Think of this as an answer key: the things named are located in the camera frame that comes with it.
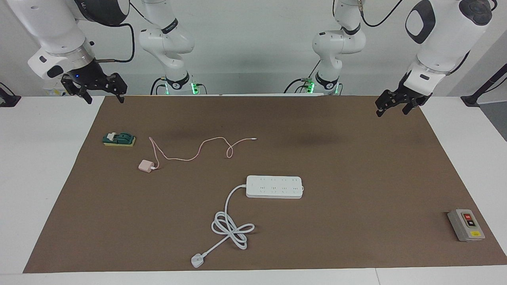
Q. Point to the pink charger block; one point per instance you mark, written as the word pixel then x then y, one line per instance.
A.
pixel 145 165

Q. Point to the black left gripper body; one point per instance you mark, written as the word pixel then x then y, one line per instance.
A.
pixel 416 95

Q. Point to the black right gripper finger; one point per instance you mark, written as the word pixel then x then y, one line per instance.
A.
pixel 79 90
pixel 119 85

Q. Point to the grey on-off switch box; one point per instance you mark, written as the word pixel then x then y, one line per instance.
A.
pixel 465 225

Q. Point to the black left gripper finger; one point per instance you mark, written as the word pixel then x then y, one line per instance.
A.
pixel 388 99
pixel 412 105

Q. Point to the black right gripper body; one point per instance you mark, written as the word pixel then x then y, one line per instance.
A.
pixel 87 75

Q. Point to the white box with yellow labels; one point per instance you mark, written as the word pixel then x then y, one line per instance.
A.
pixel 55 92

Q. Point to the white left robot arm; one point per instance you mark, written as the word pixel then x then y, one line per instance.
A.
pixel 447 35

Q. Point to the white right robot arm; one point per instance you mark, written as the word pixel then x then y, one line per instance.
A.
pixel 51 31

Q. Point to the white power strip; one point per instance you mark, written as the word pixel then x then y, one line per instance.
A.
pixel 273 187

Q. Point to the brown table mat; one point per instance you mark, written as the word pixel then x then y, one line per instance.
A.
pixel 336 221

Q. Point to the black clamp stand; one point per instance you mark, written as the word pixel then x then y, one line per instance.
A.
pixel 473 99
pixel 8 99

